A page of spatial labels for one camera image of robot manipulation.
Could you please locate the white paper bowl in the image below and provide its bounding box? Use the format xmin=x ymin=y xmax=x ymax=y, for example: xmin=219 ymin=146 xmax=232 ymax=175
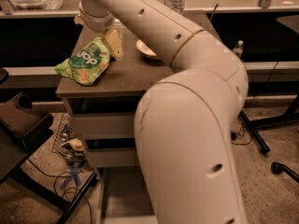
xmin=136 ymin=39 xmax=159 ymax=60

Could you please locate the middle drawer with black handle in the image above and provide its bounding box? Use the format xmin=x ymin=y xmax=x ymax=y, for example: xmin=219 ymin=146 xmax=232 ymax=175
xmin=85 ymin=147 xmax=139 ymax=168

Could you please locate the black floor cable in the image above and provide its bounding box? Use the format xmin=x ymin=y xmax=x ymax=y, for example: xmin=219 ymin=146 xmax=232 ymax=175
xmin=27 ymin=157 xmax=94 ymax=224

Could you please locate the black office chair caster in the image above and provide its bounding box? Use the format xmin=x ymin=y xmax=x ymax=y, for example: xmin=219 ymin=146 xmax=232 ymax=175
xmin=271 ymin=162 xmax=299 ymax=183

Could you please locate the black table leg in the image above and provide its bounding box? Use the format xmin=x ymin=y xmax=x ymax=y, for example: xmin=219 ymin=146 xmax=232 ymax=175
xmin=239 ymin=111 xmax=270 ymax=155

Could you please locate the blue tape cross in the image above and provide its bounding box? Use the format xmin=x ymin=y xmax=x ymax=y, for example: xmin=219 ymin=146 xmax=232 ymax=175
xmin=60 ymin=162 xmax=83 ymax=189

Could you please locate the dark brown chair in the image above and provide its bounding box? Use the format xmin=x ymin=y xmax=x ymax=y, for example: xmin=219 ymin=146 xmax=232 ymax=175
xmin=0 ymin=92 xmax=96 ymax=224

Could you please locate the grey drawer cabinet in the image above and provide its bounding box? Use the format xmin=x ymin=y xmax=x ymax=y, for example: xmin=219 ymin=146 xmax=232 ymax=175
xmin=55 ymin=10 xmax=219 ymax=224

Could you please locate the open bottom drawer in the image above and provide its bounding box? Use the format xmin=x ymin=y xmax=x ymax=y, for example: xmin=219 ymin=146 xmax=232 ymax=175
xmin=95 ymin=166 xmax=158 ymax=224

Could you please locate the drawer with black handle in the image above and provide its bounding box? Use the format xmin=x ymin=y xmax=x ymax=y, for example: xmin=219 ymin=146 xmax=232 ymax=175
xmin=85 ymin=147 xmax=139 ymax=168
xmin=68 ymin=112 xmax=134 ymax=140

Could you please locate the top drawer with black handle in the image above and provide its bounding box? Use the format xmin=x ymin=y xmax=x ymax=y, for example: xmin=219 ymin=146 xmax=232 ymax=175
xmin=68 ymin=112 xmax=134 ymax=140

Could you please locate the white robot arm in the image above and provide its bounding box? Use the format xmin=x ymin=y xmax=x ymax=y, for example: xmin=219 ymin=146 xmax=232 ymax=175
xmin=81 ymin=0 xmax=249 ymax=224

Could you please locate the wire basket with clutter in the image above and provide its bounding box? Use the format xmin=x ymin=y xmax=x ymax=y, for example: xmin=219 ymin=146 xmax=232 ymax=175
xmin=52 ymin=113 xmax=85 ymax=163

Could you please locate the small water bottle on ledge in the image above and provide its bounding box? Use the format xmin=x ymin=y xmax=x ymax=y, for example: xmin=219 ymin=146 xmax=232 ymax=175
xmin=233 ymin=40 xmax=244 ymax=58

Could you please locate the green rice chip bag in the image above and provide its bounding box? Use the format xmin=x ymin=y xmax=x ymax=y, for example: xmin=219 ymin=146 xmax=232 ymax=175
xmin=54 ymin=37 xmax=110 ymax=86

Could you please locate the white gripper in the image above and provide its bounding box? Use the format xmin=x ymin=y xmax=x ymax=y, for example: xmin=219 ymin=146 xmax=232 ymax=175
xmin=74 ymin=3 xmax=123 ymax=61

